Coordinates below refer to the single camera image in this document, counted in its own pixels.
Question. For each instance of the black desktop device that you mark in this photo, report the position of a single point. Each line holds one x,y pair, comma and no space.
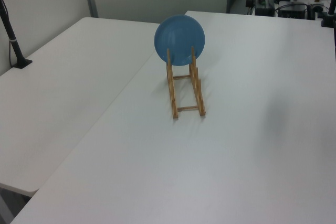
292,11

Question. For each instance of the black box with coloured plugs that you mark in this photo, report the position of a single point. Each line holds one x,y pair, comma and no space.
265,10

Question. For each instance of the blue round plate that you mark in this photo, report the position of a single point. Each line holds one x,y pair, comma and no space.
178,37

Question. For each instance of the black pole with flat base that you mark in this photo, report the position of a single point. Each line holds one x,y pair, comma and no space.
11,35

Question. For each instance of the wooden plate rack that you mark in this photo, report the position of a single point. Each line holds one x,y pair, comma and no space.
172,95

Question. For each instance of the black pole with clamp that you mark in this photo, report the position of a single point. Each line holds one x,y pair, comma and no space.
331,6

